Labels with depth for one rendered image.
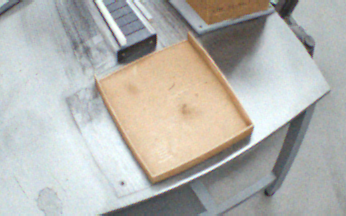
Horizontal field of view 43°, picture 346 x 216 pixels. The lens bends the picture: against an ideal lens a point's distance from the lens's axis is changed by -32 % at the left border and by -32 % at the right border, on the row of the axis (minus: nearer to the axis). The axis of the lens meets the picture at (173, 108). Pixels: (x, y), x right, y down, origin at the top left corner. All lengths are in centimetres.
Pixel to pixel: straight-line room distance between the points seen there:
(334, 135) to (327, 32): 70
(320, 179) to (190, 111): 108
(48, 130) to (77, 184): 18
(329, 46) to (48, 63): 170
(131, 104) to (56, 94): 22
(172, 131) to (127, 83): 16
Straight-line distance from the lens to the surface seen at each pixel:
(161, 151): 135
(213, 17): 151
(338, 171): 236
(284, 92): 146
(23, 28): 168
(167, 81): 144
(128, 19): 151
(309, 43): 228
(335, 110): 252
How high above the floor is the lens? 204
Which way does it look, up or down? 59 degrees down
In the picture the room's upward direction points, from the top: 1 degrees clockwise
